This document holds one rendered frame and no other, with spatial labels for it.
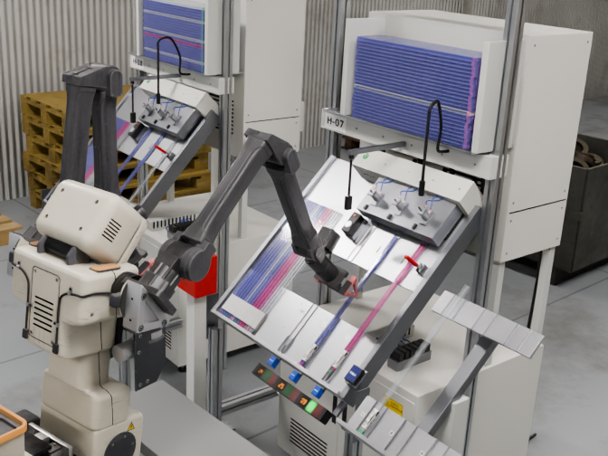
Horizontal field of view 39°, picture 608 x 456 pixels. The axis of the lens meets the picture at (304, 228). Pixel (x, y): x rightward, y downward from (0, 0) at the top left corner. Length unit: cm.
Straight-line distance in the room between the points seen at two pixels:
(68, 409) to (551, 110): 168
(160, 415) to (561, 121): 155
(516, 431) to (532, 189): 94
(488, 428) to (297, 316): 82
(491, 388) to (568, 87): 104
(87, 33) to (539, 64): 452
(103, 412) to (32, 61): 459
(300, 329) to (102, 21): 439
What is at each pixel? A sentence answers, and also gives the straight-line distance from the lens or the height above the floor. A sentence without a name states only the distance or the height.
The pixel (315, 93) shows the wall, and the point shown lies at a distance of 817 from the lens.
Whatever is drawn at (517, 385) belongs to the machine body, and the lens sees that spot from 316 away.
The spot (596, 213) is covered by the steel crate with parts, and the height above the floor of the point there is 46.
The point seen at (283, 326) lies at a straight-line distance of 276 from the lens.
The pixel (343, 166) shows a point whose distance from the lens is 305.
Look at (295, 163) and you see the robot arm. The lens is 218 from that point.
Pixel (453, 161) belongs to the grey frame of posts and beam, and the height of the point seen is 133.
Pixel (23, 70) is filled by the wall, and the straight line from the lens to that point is 648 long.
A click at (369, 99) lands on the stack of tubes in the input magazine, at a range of 284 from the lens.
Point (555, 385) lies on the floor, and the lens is 427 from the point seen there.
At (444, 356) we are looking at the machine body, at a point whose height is 62.
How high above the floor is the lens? 198
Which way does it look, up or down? 19 degrees down
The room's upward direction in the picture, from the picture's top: 3 degrees clockwise
